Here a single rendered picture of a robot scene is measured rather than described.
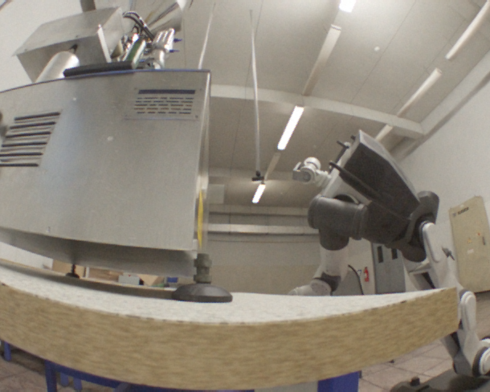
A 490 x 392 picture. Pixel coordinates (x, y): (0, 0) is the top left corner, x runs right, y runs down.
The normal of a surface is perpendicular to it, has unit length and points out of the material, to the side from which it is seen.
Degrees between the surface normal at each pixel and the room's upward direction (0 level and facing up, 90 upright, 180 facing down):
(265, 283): 90
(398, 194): 135
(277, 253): 90
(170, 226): 90
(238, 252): 90
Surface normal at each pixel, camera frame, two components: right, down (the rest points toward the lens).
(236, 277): 0.14, -0.38
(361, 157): -0.43, 0.43
